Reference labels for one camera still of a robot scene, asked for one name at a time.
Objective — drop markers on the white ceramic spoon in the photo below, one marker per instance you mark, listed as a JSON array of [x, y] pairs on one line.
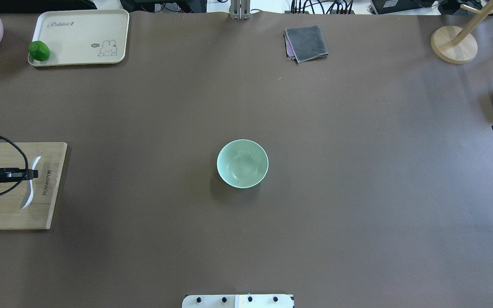
[[28, 197]]

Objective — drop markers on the light green bowl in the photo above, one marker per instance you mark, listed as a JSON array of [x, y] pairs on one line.
[[242, 163]]

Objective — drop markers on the bamboo cutting board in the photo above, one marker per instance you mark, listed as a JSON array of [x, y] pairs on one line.
[[39, 214]]

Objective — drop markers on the green lime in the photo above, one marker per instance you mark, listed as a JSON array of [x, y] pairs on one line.
[[39, 51]]

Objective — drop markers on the cream rabbit tray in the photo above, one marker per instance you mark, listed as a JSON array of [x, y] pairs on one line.
[[82, 37]]

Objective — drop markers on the grey folded cloth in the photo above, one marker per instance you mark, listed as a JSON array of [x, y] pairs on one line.
[[305, 44]]

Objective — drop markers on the wooden stand with base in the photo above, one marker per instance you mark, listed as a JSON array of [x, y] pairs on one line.
[[457, 45]]

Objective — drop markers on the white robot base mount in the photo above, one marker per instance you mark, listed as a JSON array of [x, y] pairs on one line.
[[239, 301]]

